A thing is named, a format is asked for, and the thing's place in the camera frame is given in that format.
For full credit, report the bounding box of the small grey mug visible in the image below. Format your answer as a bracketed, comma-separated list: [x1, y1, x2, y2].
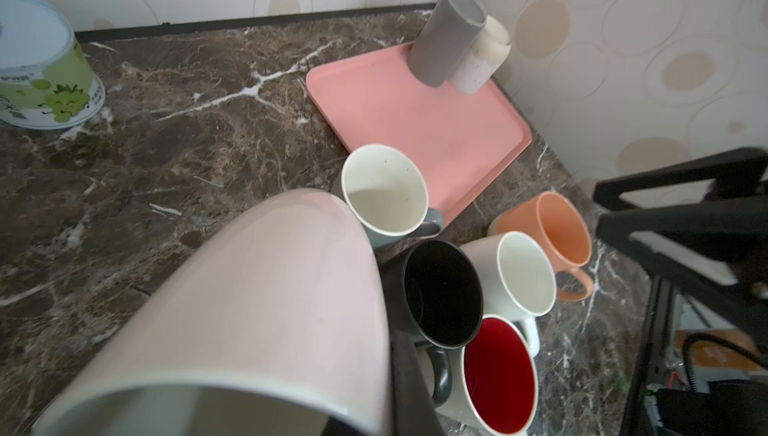
[331, 144, 445, 249]

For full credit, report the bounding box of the white ceramic mug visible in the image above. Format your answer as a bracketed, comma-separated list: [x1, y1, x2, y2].
[460, 231, 557, 357]

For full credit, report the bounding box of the large grey mug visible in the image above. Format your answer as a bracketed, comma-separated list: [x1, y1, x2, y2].
[406, 0, 487, 88]

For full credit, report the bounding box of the pink mug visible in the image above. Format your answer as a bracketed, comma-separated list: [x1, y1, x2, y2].
[32, 189, 394, 435]

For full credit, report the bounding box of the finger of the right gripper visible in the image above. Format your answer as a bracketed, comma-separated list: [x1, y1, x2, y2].
[597, 204, 767, 345]

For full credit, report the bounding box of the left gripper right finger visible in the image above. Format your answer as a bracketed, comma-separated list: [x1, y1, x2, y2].
[592, 147, 767, 211]

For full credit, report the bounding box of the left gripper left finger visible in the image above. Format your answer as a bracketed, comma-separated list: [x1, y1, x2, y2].
[391, 331, 447, 436]

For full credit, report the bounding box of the white mug black rim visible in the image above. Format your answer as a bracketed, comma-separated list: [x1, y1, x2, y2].
[436, 314, 538, 435]

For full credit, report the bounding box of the small green white can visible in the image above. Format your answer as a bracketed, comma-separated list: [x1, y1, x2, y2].
[1, 0, 106, 130]

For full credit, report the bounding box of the pink plastic tray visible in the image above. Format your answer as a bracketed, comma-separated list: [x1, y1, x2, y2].
[306, 44, 532, 223]

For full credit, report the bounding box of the beige round mug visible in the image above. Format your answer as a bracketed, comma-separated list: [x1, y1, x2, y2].
[449, 16, 512, 94]

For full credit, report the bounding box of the peach cream speckled mug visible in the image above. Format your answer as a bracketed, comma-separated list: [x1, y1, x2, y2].
[487, 191, 595, 302]

